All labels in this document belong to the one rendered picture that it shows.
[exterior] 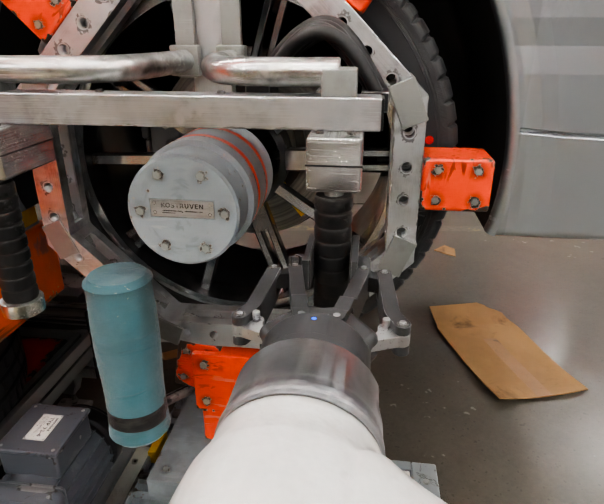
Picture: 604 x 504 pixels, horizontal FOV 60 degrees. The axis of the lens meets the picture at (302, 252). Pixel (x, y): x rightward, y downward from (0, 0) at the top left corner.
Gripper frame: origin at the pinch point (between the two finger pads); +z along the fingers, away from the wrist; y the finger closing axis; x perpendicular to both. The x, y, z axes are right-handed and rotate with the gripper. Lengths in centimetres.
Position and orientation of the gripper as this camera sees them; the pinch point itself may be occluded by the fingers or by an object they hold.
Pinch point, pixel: (332, 260)
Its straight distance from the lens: 50.8
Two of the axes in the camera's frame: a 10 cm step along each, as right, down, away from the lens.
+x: 0.0, -9.2, -3.9
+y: 9.9, 0.5, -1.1
